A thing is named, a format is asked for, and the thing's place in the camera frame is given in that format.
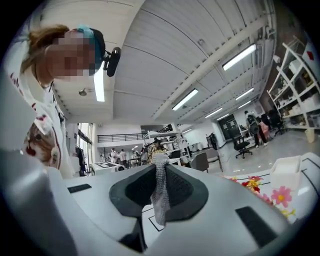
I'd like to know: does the white desk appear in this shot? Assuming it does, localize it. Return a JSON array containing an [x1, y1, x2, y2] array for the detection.
[[91, 161, 126, 176]]

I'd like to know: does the flower bouquet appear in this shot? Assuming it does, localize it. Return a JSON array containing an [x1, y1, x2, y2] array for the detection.
[[228, 175, 297, 218]]

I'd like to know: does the grey knitted cloth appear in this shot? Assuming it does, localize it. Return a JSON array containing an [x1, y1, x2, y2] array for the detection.
[[150, 153, 171, 227]]

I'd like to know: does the black head camera mount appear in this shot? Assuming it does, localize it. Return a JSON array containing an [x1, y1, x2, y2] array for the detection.
[[76, 24, 122, 78]]

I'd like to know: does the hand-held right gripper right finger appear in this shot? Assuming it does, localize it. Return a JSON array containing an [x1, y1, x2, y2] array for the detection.
[[146, 162, 294, 256]]

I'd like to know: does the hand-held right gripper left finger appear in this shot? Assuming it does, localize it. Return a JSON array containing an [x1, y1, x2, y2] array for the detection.
[[46, 164, 156, 253]]

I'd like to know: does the person's white printed shirt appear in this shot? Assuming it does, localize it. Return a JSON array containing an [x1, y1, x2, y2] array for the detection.
[[7, 62, 76, 180]]

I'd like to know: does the cream waste bin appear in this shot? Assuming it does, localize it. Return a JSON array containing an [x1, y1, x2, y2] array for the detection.
[[305, 128, 316, 144]]

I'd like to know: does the black double door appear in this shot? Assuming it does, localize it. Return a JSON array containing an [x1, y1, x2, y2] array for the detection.
[[217, 113, 241, 141]]

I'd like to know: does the white shelving unit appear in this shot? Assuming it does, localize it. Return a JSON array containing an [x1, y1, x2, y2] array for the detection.
[[266, 41, 320, 131], [143, 129, 192, 163]]

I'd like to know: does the black office chair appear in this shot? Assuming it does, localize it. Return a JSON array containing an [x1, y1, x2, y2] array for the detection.
[[231, 134, 254, 160], [268, 109, 286, 137]]

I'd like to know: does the grey armchair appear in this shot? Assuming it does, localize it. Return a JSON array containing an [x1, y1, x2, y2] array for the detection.
[[204, 147, 224, 173]]

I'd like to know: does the white rectangular box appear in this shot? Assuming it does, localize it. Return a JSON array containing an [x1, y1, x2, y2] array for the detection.
[[269, 154, 303, 190]]

